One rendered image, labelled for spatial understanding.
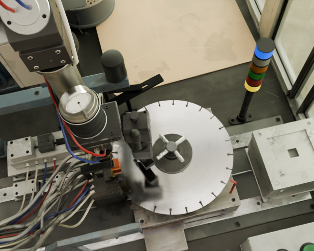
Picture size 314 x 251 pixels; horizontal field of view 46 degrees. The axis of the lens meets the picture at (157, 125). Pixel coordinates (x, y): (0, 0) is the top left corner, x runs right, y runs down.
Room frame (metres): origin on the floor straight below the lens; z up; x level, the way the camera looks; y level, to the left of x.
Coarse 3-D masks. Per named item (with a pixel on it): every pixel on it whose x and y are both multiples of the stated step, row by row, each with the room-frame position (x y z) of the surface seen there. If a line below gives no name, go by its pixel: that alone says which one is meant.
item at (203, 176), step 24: (168, 120) 0.45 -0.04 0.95; (192, 120) 0.44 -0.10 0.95; (216, 120) 0.43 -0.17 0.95; (120, 144) 0.40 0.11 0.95; (192, 144) 0.37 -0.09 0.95; (216, 144) 0.36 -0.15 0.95; (120, 168) 0.33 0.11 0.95; (144, 168) 0.32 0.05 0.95; (192, 168) 0.30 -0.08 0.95; (216, 168) 0.29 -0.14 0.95; (144, 192) 0.26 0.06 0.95; (168, 192) 0.25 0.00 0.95; (192, 192) 0.24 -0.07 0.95; (216, 192) 0.23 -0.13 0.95
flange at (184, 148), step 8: (168, 136) 0.40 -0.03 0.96; (176, 136) 0.39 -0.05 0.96; (160, 144) 0.38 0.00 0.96; (184, 144) 0.37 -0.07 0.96; (160, 152) 0.35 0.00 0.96; (184, 152) 0.35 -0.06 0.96; (160, 160) 0.33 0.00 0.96; (168, 160) 0.33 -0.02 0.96; (176, 160) 0.33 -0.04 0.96; (184, 160) 0.32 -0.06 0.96; (160, 168) 0.31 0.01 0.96; (168, 168) 0.31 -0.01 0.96; (176, 168) 0.30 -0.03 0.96; (184, 168) 0.30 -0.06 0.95
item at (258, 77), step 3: (249, 69) 0.52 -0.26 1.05; (249, 72) 0.51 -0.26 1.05; (252, 72) 0.50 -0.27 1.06; (249, 75) 0.51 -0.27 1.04; (252, 75) 0.50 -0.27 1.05; (255, 75) 0.50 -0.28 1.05; (258, 75) 0.49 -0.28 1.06; (261, 75) 0.49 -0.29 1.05; (264, 75) 0.50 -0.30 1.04; (252, 78) 0.50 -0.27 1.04; (255, 78) 0.49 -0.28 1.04; (258, 78) 0.49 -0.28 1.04; (261, 78) 0.49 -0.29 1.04
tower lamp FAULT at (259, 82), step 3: (246, 78) 0.52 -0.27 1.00; (249, 78) 0.51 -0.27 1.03; (249, 81) 0.50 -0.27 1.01; (252, 81) 0.50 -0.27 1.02; (255, 81) 0.49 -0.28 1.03; (258, 81) 0.49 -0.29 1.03; (261, 81) 0.50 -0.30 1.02; (249, 84) 0.50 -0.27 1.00; (252, 84) 0.50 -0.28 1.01; (255, 84) 0.49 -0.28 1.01; (258, 84) 0.49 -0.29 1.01
